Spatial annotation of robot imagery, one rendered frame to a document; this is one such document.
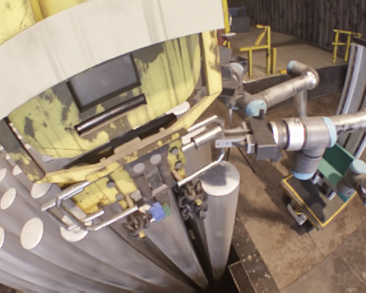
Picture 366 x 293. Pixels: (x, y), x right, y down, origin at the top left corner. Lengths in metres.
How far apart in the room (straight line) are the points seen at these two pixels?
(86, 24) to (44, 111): 0.16
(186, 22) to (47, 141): 0.29
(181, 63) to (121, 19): 0.16
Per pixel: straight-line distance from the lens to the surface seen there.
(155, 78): 0.34
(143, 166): 0.43
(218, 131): 0.46
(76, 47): 0.23
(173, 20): 0.26
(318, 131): 0.54
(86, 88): 0.34
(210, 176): 0.70
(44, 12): 0.32
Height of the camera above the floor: 1.90
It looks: 41 degrees down
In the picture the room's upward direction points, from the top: 13 degrees counter-clockwise
